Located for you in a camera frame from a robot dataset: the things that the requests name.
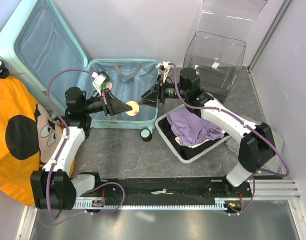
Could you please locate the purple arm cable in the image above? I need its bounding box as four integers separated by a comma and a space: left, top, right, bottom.
46, 67, 97, 221
167, 62, 291, 179

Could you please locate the purple garment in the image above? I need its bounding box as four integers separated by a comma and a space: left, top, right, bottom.
166, 108, 225, 145

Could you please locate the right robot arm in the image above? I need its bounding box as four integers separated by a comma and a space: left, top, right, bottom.
139, 62, 278, 197

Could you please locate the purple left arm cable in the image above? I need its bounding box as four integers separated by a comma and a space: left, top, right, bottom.
46, 67, 97, 221

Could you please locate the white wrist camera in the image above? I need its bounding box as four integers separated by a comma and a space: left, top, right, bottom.
91, 71, 110, 95
156, 61, 170, 83

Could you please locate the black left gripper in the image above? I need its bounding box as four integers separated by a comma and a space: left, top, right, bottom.
82, 88, 132, 117

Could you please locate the light blue hard suitcase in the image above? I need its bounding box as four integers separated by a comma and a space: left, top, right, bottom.
0, 0, 159, 133

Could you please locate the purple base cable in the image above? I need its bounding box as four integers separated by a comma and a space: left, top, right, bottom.
224, 176, 255, 217
39, 181, 126, 227

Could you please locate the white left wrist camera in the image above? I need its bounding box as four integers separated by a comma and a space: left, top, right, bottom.
91, 71, 110, 95

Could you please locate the white slotted cable duct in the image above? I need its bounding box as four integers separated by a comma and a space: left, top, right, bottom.
73, 197, 238, 210

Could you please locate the aluminium frame post right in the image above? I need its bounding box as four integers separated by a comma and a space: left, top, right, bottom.
243, 0, 292, 72

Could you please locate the orange cartoon mouse bag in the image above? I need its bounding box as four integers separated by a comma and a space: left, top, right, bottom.
0, 76, 63, 206

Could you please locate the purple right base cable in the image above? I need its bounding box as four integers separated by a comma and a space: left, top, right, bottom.
224, 176, 255, 217

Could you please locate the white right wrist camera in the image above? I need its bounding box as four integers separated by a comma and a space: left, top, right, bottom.
156, 61, 170, 83

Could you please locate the clear smoky plastic container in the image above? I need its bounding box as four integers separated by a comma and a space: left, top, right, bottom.
183, 0, 267, 103

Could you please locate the white perforated plastic basket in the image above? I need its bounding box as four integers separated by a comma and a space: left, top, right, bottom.
155, 103, 232, 165

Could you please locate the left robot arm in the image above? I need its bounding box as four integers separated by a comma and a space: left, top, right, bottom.
30, 87, 134, 210

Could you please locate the grey folded cloth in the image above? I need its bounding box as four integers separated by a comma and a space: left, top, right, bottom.
227, 119, 285, 177

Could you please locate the black garment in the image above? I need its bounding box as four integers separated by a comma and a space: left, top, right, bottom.
159, 116, 231, 161

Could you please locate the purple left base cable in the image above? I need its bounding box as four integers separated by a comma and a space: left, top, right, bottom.
39, 181, 126, 227

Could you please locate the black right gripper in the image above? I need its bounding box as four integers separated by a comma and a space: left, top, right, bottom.
139, 74, 189, 108

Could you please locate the green bottle black cap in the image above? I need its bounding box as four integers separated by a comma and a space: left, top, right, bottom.
99, 71, 110, 90

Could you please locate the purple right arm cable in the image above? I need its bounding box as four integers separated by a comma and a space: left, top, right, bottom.
167, 62, 291, 179

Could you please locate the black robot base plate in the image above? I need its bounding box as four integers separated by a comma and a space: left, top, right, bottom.
77, 177, 252, 212

